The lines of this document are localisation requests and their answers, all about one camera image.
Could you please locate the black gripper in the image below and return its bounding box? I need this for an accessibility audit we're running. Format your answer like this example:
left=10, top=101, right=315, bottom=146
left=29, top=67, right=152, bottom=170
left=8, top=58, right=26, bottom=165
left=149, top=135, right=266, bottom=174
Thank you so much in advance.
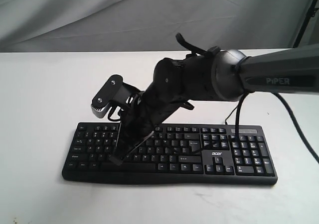
left=109, top=98, right=189, bottom=165

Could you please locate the black Acer keyboard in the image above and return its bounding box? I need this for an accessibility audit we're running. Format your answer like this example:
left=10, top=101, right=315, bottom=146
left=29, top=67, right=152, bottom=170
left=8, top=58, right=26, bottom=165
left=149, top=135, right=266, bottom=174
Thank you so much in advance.
left=62, top=122, right=278, bottom=186

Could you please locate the grey backdrop cloth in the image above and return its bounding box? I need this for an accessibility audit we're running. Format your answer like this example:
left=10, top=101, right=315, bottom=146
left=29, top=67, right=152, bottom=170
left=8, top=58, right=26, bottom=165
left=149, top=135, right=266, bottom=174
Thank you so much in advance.
left=0, top=0, right=312, bottom=52

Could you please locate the black USB cable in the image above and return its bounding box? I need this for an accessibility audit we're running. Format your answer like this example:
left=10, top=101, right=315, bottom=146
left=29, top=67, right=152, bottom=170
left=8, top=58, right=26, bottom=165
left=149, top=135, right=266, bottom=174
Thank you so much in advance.
left=224, top=104, right=237, bottom=125

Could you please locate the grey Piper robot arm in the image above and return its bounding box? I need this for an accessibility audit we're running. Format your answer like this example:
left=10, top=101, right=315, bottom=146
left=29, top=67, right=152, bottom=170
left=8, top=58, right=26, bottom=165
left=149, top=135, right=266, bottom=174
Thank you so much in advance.
left=110, top=45, right=319, bottom=165

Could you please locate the black tripod stand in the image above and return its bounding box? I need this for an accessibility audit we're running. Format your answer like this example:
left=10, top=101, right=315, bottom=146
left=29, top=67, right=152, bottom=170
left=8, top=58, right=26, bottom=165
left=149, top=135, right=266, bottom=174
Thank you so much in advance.
left=292, top=0, right=319, bottom=48

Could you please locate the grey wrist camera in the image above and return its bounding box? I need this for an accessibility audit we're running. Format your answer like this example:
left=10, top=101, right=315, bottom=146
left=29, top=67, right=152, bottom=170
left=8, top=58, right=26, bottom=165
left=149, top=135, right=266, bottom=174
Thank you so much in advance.
left=91, top=74, right=140, bottom=118

